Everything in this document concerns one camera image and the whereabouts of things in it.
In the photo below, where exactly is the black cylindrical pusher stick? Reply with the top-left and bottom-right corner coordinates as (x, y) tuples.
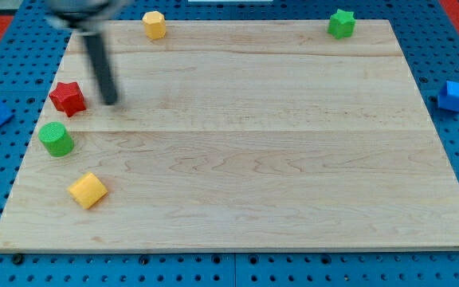
(83, 32), (119, 105)

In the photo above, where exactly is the light wooden board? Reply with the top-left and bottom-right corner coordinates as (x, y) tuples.
(0, 20), (459, 254)

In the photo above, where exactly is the green star block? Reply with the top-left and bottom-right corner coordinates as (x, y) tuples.
(327, 9), (356, 39)

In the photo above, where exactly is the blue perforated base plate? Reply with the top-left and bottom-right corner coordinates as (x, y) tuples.
(0, 1), (459, 286)

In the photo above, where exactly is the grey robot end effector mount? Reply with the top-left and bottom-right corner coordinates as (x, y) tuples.
(45, 0), (129, 31)

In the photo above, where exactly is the green cylinder block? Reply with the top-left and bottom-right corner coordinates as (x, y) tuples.
(38, 122), (74, 157)

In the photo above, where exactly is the red star block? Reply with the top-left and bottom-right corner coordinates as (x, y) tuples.
(49, 82), (86, 117)

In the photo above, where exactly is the yellow cube block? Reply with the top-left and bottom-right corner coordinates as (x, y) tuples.
(67, 172), (108, 210)

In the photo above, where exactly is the yellow hexagon block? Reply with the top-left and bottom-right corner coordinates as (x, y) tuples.
(142, 11), (167, 40)

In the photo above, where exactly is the blue cube block right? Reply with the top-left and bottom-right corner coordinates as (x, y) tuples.
(437, 81), (459, 112)

